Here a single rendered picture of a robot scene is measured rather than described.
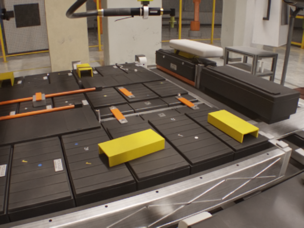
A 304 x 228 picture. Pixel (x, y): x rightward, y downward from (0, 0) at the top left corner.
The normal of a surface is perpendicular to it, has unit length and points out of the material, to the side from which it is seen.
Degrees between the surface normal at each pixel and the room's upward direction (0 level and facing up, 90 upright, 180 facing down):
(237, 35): 90
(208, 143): 0
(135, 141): 0
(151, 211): 90
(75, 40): 90
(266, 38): 90
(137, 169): 0
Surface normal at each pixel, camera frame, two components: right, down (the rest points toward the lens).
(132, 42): 0.41, 0.36
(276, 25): -0.65, 0.31
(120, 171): 0.00, -0.91
